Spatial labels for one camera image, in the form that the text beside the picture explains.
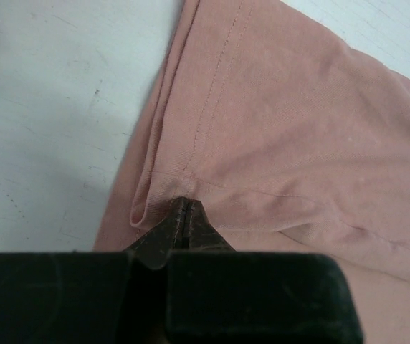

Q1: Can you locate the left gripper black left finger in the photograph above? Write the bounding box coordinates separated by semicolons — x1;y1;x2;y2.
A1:
0;197;189;343

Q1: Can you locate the dusty pink t shirt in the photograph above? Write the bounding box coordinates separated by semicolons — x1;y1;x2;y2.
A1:
94;1;410;343

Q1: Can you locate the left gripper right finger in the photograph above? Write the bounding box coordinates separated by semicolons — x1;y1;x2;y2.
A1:
165;199;364;343

